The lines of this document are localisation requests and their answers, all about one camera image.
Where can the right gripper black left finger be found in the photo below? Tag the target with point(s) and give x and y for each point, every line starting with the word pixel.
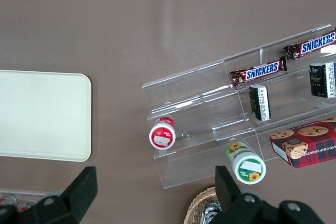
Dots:
pixel 78 195

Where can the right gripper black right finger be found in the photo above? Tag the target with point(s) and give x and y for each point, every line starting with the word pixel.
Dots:
pixel 225 187

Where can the light wicker basket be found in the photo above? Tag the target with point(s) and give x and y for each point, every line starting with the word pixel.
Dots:
pixel 197 205

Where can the cream rectangular serving tray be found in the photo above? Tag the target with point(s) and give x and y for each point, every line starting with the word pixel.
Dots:
pixel 39 115

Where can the green sunflower yogurt cup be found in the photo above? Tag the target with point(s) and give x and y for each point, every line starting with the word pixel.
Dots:
pixel 248 169

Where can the stack of foil trays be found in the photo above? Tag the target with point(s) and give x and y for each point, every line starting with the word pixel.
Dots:
pixel 211 213

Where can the clear acrylic bottle rack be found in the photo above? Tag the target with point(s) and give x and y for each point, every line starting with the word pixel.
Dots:
pixel 26 195

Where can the red cola bottle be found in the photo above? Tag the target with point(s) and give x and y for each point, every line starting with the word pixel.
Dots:
pixel 26 205
pixel 6 201

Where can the red lid yogurt cup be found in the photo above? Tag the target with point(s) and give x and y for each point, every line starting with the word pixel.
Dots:
pixel 162 136

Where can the small black carton box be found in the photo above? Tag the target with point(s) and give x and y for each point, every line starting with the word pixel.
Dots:
pixel 260 103
pixel 323 79

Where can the clear acrylic stepped display stand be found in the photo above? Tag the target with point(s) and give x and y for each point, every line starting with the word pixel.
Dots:
pixel 191 100

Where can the red tartan cookie box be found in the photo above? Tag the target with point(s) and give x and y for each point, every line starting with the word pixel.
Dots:
pixel 312 142

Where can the Snickers chocolate bar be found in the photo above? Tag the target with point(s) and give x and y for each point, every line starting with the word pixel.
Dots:
pixel 260 71
pixel 315 44

